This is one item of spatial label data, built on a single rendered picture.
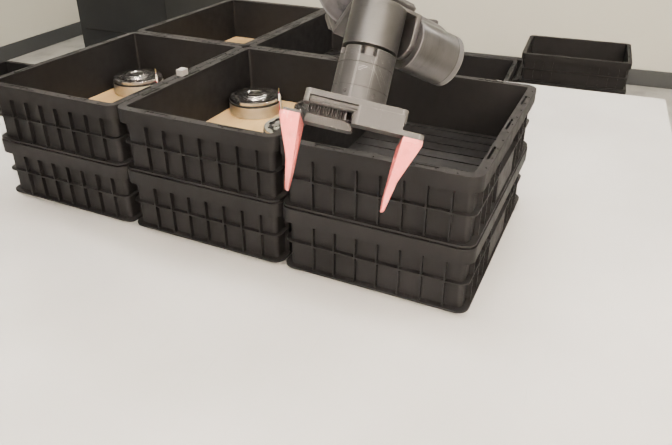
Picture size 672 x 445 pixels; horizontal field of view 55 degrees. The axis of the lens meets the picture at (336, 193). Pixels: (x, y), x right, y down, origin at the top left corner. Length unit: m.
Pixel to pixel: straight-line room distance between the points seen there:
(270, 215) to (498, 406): 0.43
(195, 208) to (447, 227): 0.43
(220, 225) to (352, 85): 0.50
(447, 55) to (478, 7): 3.71
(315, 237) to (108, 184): 0.41
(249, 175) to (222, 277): 0.17
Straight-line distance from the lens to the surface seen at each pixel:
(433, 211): 0.88
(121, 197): 1.18
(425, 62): 0.68
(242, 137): 0.95
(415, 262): 0.93
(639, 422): 0.88
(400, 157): 0.62
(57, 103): 1.19
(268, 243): 1.03
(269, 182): 0.97
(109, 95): 1.47
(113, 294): 1.04
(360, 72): 0.63
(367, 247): 0.95
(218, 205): 1.05
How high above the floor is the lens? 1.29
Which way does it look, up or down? 28 degrees down
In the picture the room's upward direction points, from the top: straight up
